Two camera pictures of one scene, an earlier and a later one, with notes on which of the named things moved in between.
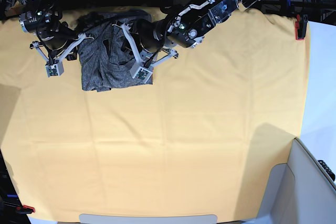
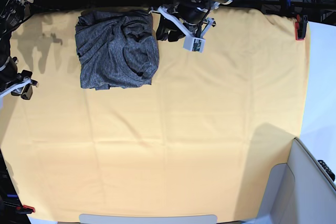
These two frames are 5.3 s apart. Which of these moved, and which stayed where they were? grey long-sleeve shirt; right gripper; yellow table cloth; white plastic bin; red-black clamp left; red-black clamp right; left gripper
Moved: left gripper; grey long-sleeve shirt; right gripper
Stayed: yellow table cloth; red-black clamp left; white plastic bin; red-black clamp right
